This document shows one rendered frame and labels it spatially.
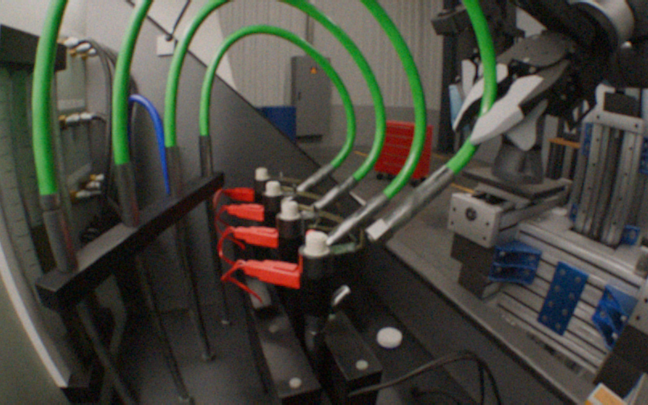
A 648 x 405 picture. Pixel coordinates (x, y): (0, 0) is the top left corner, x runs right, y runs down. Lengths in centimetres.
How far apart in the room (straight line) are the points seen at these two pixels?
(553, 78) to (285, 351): 35
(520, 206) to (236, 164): 66
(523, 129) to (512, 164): 53
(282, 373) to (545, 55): 38
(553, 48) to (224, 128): 46
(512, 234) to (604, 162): 30
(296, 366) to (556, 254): 66
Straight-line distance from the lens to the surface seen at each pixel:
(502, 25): 50
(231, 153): 54
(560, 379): 41
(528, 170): 86
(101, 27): 57
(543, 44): 36
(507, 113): 30
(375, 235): 27
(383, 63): 838
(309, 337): 31
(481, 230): 76
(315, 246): 25
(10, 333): 33
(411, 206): 28
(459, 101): 83
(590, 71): 40
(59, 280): 26
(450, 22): 44
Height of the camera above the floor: 121
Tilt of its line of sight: 19 degrees down
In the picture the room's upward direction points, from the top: 1 degrees clockwise
